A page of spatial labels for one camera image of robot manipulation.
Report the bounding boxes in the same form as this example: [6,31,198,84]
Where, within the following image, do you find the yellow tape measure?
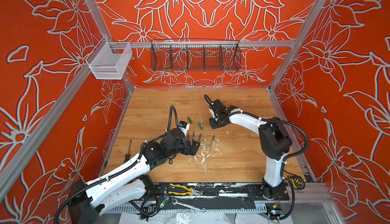
[288,175,306,190]

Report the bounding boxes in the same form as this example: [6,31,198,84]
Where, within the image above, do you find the silver wrench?
[171,198,206,213]

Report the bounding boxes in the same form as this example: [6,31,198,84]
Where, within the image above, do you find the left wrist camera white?
[179,121,190,135]

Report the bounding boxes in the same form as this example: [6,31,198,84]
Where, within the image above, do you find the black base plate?
[143,182,290,202]

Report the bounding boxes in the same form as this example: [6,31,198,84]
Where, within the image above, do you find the black wire basket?
[150,38,242,72]

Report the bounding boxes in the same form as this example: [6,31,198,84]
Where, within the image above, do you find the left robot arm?
[54,128,201,224]

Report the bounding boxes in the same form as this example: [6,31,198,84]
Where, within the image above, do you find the yellow handled pliers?
[168,183,202,196]

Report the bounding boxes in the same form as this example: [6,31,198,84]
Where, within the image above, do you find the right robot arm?
[204,95,291,200]

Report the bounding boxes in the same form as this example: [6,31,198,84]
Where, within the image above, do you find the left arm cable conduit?
[53,105,180,224]

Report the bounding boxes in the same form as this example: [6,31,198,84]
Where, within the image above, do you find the white mesh basket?
[86,40,133,80]

